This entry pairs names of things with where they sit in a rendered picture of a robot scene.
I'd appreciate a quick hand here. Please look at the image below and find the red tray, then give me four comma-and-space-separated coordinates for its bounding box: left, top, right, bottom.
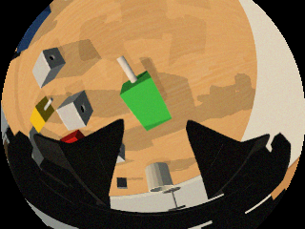
60, 129, 84, 144

